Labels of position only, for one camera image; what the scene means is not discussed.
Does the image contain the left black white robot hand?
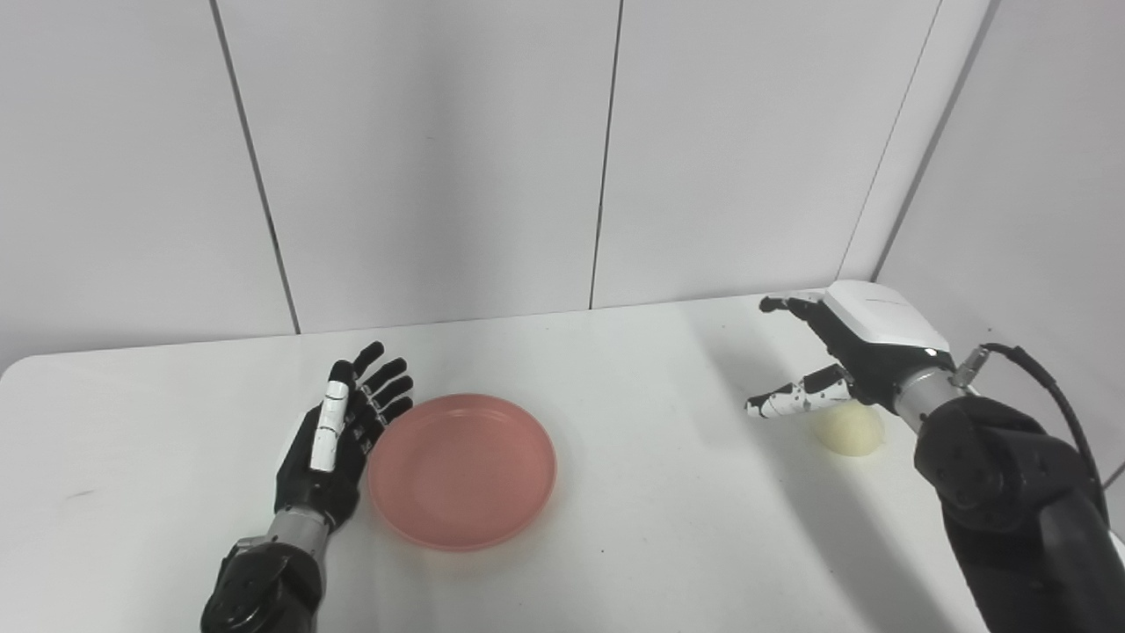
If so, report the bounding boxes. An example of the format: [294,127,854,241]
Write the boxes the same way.
[274,341,414,532]

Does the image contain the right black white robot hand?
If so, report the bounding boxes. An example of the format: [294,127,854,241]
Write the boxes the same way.
[744,280,956,419]

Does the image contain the white steamed bun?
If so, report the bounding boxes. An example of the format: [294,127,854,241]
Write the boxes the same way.
[810,400,885,457]

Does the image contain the pink round plate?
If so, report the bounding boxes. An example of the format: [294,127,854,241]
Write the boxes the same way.
[367,393,558,553]

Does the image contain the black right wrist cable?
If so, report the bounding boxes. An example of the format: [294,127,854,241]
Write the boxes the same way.
[952,342,1110,520]

